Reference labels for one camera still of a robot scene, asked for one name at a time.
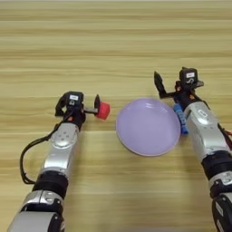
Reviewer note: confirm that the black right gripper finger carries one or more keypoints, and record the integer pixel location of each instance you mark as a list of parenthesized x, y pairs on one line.
[(199, 84), (159, 84)]

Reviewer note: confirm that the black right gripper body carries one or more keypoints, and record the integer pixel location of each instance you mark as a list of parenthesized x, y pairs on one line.
[(184, 93)]

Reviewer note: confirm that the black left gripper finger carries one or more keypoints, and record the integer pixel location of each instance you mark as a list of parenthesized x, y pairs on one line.
[(97, 105), (59, 108)]

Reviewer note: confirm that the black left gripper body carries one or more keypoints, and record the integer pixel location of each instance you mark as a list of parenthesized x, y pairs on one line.
[(75, 116)]

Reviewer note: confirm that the red cube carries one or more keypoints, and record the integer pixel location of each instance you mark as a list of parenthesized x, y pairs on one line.
[(104, 110)]

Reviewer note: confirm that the blue glue stick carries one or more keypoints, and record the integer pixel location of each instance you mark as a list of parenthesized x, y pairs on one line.
[(180, 116)]

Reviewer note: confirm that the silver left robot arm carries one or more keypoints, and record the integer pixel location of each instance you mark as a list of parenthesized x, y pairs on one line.
[(59, 154)]

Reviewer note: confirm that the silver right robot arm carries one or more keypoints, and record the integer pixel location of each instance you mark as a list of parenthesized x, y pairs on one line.
[(208, 136)]

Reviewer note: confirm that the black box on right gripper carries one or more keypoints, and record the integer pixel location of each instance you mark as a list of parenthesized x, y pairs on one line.
[(188, 75)]

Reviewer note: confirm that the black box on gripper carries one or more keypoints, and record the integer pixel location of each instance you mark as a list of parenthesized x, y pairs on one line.
[(73, 98), (188, 75)]

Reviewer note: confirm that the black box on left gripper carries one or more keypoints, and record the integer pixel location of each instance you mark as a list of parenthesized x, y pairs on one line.
[(73, 98)]

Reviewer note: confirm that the purple round plate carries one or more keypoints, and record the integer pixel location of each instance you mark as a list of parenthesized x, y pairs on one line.
[(148, 127)]

